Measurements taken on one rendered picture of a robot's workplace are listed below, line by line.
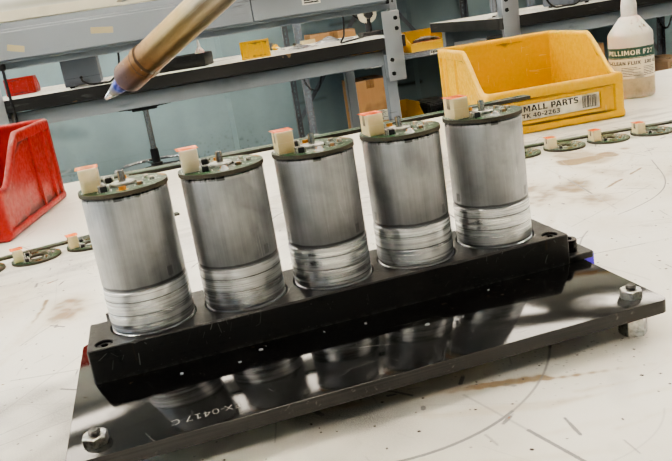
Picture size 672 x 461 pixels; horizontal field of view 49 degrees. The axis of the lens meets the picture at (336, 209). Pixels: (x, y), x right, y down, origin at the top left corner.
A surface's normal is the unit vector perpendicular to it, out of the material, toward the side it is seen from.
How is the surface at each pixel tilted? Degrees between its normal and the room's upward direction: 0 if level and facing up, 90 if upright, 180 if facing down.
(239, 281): 90
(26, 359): 0
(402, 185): 90
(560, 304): 0
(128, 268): 90
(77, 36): 90
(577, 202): 0
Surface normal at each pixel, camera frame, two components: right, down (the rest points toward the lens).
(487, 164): -0.12, 0.27
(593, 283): -0.15, -0.95
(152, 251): 0.54, 0.14
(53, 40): 0.23, 0.21
